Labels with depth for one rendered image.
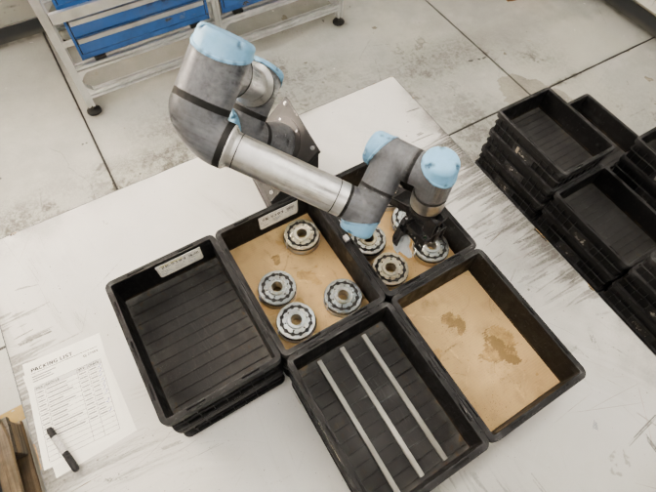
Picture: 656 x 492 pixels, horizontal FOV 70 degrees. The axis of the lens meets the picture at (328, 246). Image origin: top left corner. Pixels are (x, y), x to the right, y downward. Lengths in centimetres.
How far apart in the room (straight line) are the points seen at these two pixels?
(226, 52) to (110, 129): 210
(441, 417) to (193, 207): 101
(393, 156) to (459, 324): 55
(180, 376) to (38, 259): 67
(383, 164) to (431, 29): 262
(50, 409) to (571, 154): 211
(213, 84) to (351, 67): 227
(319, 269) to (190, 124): 59
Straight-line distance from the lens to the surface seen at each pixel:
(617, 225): 231
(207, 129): 94
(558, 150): 228
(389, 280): 130
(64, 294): 162
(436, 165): 93
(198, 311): 132
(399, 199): 111
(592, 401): 155
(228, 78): 94
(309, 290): 130
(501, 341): 134
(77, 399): 149
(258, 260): 135
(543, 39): 371
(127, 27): 287
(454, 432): 125
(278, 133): 144
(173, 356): 129
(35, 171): 296
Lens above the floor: 202
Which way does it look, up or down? 61 degrees down
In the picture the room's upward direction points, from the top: 3 degrees clockwise
